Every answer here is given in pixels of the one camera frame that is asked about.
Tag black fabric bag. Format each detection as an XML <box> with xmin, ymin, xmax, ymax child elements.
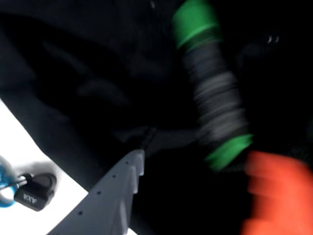
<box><xmin>0</xmin><ymin>0</ymin><xmax>313</xmax><ymax>235</ymax></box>

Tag green and black whiteboard marker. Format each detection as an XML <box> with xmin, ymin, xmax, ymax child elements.
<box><xmin>170</xmin><ymin>0</ymin><xmax>255</xmax><ymax>172</ymax></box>

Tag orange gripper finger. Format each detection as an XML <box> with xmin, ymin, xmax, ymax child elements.
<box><xmin>240</xmin><ymin>150</ymin><xmax>313</xmax><ymax>235</ymax></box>

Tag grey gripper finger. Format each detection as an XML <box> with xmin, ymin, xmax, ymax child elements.
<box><xmin>47</xmin><ymin>148</ymin><xmax>146</xmax><ymax>235</ymax></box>

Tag small black padlock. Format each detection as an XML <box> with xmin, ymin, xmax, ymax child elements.
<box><xmin>14</xmin><ymin>172</ymin><xmax>58</xmax><ymax>212</ymax></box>

